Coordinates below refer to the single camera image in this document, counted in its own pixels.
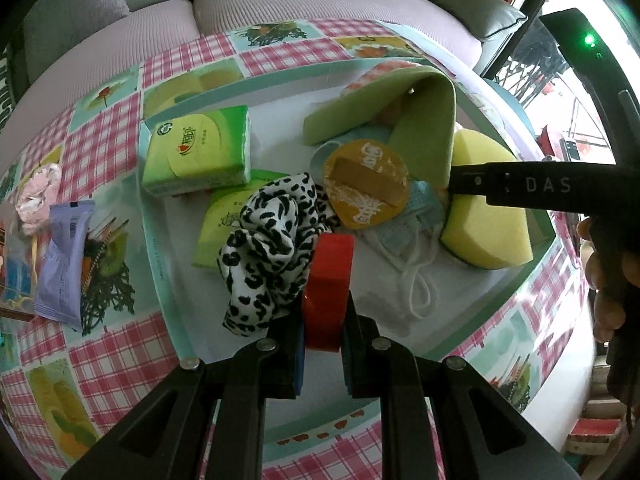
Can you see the white tray with green rim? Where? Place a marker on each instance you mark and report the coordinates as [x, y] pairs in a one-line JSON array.
[[280, 125]]

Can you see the green cloth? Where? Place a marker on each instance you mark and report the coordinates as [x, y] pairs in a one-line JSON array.
[[425, 130]]

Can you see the leopard print scrunchie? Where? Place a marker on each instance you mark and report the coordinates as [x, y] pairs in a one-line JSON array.
[[265, 240]]

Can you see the black iron window grille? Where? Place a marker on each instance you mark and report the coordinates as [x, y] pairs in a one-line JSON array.
[[540, 75]]

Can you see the yellow sponge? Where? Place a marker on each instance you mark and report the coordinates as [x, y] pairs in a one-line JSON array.
[[480, 240]]

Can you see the green tissue pack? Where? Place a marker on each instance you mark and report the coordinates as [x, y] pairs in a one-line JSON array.
[[220, 220], [195, 150]]

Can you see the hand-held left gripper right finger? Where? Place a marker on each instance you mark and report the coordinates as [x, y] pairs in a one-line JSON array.
[[350, 360]]

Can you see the mauve ribbed sofa seat cover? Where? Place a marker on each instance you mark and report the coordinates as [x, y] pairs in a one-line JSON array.
[[280, 2]]

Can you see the purple packet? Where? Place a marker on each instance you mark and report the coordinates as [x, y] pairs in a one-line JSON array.
[[62, 260]]

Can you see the blue face mask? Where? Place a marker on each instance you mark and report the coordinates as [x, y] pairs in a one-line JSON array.
[[395, 242], [425, 200]]

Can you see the round orange lid container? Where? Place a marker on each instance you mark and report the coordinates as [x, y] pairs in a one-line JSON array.
[[380, 160]]

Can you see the red block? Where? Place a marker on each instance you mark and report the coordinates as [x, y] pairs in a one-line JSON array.
[[327, 285]]

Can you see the clear plastic box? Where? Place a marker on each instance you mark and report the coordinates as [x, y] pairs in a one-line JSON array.
[[15, 280]]

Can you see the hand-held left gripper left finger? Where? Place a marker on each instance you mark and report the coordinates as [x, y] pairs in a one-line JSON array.
[[299, 360]]

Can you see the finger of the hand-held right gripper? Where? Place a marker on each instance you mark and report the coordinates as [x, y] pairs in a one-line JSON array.
[[467, 180]]

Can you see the pink scrunchie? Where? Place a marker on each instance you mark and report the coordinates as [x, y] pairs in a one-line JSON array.
[[35, 200]]

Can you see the person's right hand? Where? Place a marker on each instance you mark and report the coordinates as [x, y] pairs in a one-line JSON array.
[[592, 265]]

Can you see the checkered fruit print tablecloth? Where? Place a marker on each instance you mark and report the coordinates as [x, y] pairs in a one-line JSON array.
[[100, 160]]

